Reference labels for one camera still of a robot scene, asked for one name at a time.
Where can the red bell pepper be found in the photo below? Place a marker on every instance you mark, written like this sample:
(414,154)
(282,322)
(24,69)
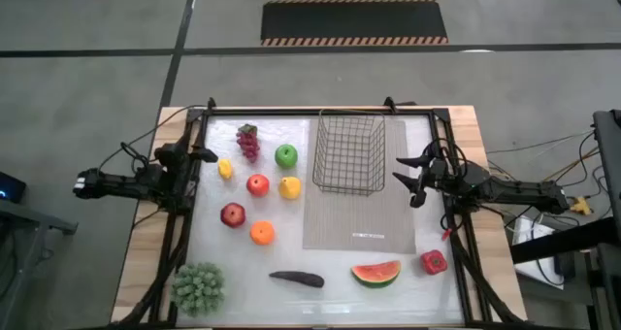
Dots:
(434,262)

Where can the red tag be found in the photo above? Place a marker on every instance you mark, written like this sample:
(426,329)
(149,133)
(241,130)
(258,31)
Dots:
(446,233)

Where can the green apple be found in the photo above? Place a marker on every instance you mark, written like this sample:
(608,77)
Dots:
(286,156)

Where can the yellow pear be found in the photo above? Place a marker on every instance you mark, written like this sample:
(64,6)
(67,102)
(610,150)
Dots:
(289,188)

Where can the black aluminium table frame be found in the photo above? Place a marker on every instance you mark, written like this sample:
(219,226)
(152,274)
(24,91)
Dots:
(315,111)

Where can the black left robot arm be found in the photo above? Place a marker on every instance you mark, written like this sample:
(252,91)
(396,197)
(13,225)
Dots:
(121,182)

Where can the orange fruit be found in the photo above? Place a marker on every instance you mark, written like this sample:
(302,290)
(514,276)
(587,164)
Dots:
(262,233)

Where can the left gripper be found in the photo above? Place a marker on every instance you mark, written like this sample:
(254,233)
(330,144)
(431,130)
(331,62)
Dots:
(174,157)

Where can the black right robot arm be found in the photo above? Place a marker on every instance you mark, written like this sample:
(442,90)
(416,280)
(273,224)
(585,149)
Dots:
(514,191)

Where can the black hazard-striped floor mat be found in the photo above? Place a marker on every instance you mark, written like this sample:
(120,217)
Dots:
(354,22)

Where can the bright red apple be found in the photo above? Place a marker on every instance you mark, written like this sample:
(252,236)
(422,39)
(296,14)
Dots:
(257,185)

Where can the dark purple eggplant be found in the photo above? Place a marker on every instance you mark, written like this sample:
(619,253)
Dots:
(298,279)

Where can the yellow connector plug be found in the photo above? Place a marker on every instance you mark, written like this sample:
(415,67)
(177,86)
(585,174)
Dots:
(580,205)

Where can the grey metal stand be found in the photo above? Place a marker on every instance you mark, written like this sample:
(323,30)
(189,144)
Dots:
(29,223)

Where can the black device with blue light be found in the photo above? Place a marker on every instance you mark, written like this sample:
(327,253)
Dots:
(10,188)

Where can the small yellow lemon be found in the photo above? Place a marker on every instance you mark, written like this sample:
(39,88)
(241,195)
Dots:
(225,169)

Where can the white box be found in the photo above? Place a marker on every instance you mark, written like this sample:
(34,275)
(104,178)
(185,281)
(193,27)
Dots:
(533,252)

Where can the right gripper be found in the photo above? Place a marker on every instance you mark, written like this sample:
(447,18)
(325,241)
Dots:
(444,174)

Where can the watermelon slice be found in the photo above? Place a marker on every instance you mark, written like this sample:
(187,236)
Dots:
(376,275)

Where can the purple grape bunch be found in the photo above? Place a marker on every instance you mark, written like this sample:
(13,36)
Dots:
(249,145)

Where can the dark red pomegranate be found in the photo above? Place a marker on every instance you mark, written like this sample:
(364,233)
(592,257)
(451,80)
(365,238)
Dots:
(233,215)

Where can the grey woven placemat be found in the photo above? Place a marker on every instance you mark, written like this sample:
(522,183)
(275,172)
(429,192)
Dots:
(359,218)

